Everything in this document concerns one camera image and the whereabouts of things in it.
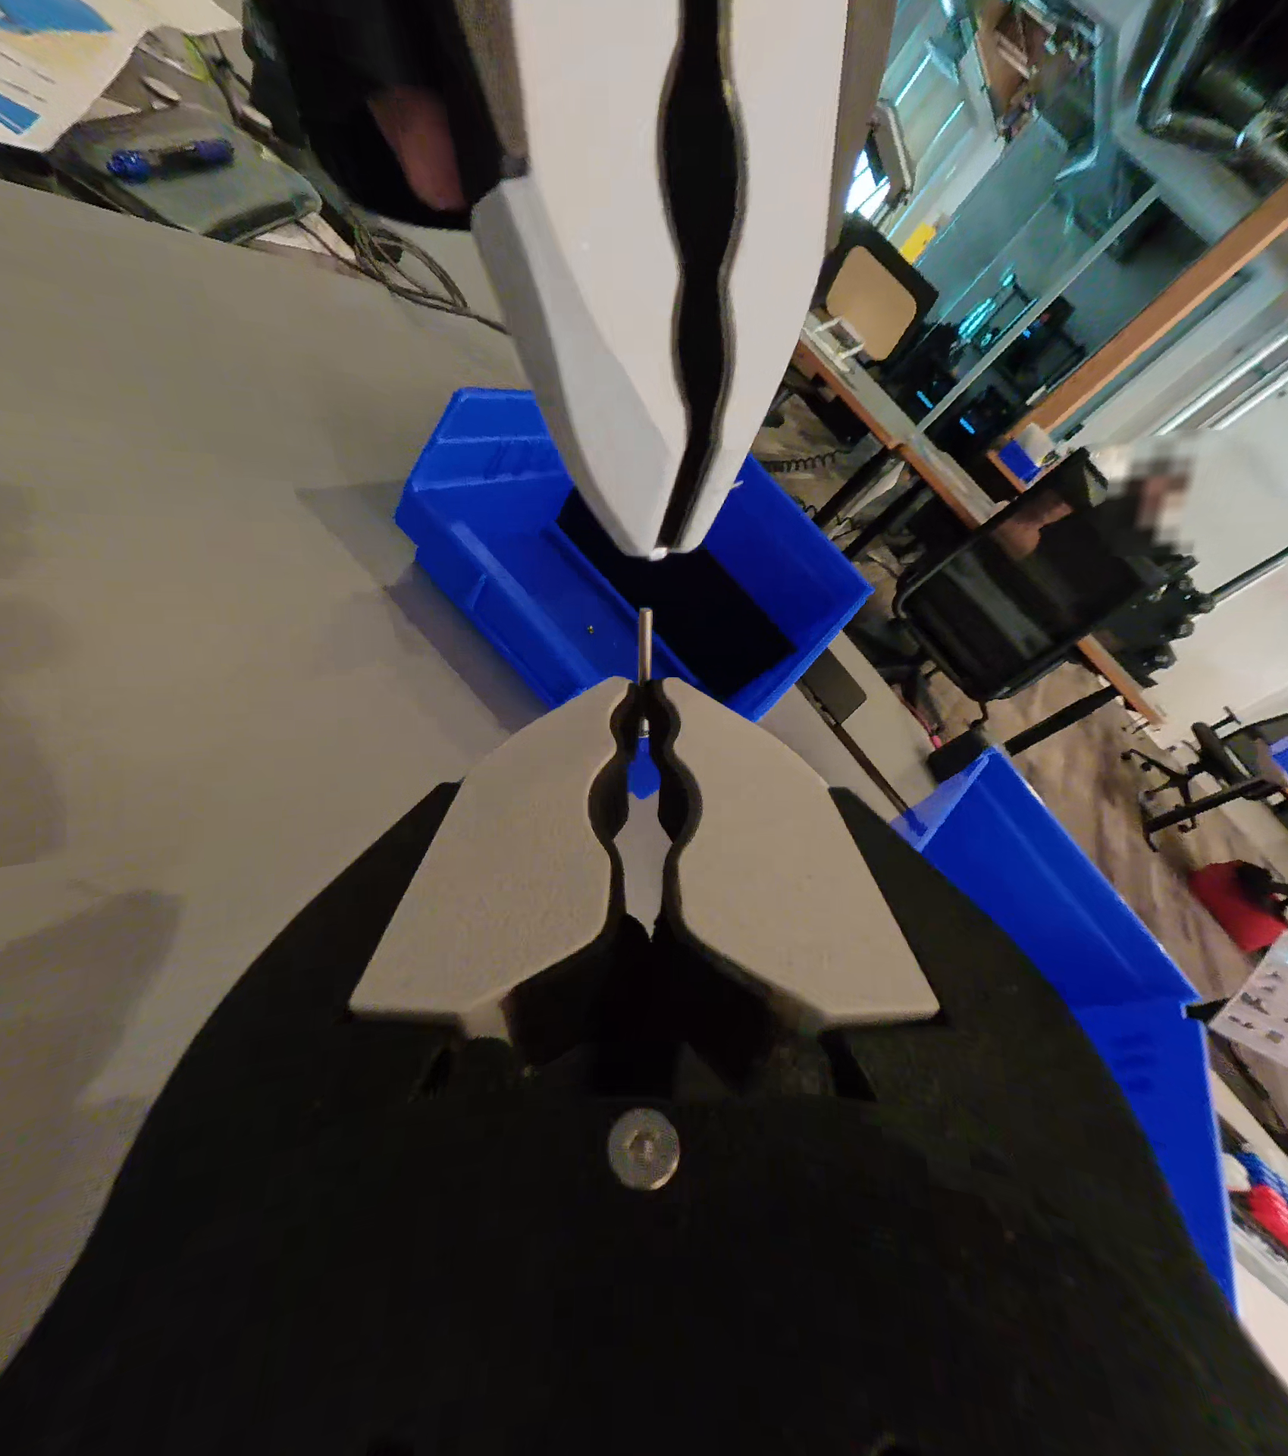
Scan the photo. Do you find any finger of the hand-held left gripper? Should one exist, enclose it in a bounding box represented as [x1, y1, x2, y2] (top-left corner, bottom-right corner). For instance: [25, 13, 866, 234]
[472, 0, 693, 560]
[670, 0, 852, 554]

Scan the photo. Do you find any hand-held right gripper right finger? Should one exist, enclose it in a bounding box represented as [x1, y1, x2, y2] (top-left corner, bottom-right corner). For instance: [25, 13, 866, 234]
[658, 677, 941, 1021]

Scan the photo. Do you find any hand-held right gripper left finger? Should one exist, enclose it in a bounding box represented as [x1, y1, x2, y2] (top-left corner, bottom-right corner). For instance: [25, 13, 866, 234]
[349, 677, 637, 1018]

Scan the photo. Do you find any blue plastic storage bin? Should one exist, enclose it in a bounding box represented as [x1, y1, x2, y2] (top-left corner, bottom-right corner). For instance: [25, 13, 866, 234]
[891, 747, 1242, 1310]

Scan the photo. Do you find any blue storage bin with divider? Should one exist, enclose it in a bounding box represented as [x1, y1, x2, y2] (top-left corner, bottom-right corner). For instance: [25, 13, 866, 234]
[394, 386, 875, 797]

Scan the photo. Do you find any person's left hand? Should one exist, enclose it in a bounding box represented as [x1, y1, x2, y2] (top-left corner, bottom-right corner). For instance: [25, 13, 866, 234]
[369, 84, 472, 213]

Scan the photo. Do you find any dark grey pad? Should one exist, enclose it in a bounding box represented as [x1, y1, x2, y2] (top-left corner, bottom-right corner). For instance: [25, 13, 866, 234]
[54, 107, 325, 242]

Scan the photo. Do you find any black panel with tan insert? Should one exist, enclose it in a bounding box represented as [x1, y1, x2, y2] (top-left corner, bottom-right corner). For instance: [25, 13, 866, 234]
[820, 215, 941, 365]

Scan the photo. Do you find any blue pen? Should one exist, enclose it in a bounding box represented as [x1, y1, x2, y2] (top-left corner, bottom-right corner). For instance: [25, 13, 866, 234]
[108, 137, 237, 181]

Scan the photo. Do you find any black table mat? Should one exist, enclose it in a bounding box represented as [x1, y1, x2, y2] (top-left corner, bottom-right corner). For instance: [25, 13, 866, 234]
[798, 647, 913, 814]

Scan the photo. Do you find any black bin divider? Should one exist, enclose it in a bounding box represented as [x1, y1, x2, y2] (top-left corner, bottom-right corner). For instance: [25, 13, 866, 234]
[555, 488, 799, 697]

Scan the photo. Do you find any black mesh office chair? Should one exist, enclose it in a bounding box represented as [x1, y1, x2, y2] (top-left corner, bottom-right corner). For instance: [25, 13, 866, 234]
[895, 454, 1179, 729]

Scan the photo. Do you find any wooden desk with black legs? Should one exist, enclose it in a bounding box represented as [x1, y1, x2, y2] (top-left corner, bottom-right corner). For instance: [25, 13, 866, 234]
[791, 341, 1169, 729]

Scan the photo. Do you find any wooden pillar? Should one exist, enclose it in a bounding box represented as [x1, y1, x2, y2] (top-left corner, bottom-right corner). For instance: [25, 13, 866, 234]
[985, 136, 1288, 456]

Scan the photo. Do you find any brown mannequin head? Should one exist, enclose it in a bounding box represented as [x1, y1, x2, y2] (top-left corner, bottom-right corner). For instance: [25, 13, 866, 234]
[996, 494, 1078, 560]

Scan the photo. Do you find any red beanbag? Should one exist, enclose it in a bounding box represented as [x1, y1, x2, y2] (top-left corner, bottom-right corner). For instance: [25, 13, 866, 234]
[1187, 859, 1288, 955]

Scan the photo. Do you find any black cable bundle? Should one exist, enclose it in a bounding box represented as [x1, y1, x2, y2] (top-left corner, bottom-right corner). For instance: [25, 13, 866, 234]
[291, 209, 510, 336]

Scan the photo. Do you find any silver bent air duct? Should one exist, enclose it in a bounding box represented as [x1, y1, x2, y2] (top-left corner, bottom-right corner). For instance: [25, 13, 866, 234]
[1138, 0, 1288, 189]

